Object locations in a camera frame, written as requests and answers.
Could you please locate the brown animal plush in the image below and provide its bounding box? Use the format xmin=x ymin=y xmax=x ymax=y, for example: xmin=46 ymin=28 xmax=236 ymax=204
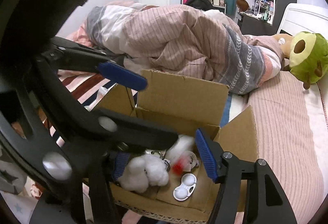
xmin=236 ymin=0 xmax=250 ymax=11

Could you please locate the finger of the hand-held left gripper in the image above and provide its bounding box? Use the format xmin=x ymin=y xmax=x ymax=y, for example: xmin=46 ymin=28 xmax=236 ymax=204
xmin=0 ymin=59 xmax=179 ymax=190
xmin=41 ymin=37 xmax=148 ymax=92

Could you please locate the cardboard box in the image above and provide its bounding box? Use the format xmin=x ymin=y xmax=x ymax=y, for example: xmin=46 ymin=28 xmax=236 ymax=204
xmin=95 ymin=70 xmax=259 ymax=222

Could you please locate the white desk rack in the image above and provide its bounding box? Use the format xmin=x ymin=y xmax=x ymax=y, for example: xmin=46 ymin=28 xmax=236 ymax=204
xmin=252 ymin=0 xmax=276 ymax=22

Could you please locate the black backpack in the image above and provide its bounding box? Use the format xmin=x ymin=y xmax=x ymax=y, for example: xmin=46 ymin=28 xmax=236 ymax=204
xmin=184 ymin=0 xmax=213 ymax=11

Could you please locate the white plush keychain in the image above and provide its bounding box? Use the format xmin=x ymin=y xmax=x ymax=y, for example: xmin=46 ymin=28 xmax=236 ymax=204
xmin=120 ymin=151 xmax=171 ymax=192

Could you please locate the clear plastic pouch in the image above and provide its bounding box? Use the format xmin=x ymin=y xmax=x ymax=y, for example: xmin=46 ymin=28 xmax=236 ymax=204
xmin=166 ymin=134 xmax=200 ymax=173

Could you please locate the green avocado plush toy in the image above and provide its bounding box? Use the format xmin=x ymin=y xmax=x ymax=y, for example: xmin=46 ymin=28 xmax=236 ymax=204
xmin=283 ymin=32 xmax=328 ymax=90

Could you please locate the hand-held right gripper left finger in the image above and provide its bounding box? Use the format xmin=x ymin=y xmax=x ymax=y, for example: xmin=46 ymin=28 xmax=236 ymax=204
xmin=29 ymin=151 xmax=130 ymax=224

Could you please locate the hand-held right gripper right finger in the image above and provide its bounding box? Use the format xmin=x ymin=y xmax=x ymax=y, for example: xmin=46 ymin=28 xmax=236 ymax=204
xmin=195 ymin=129 xmax=298 ymax=224

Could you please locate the white contact lens case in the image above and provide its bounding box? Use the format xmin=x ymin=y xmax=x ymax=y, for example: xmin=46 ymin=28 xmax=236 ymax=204
xmin=173 ymin=173 xmax=197 ymax=201

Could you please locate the person's left forearm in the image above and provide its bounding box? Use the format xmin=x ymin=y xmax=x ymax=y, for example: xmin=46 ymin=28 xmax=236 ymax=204
xmin=0 ymin=147 xmax=28 ymax=194

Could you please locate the pink grey striped comforter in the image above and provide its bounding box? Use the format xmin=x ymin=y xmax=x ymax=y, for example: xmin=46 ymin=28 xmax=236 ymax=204
xmin=86 ymin=0 xmax=284 ymax=95

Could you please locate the pink ribbed bed sheet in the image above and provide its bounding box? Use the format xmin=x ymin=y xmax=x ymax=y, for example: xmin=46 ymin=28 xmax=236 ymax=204
xmin=223 ymin=70 xmax=328 ymax=224

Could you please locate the brown teddy bear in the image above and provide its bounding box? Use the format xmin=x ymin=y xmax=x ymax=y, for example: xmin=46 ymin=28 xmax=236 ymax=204
xmin=272 ymin=33 xmax=294 ymax=59

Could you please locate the white bed headboard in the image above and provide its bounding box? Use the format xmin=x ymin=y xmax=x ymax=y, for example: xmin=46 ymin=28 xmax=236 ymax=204
xmin=278 ymin=3 xmax=328 ymax=37

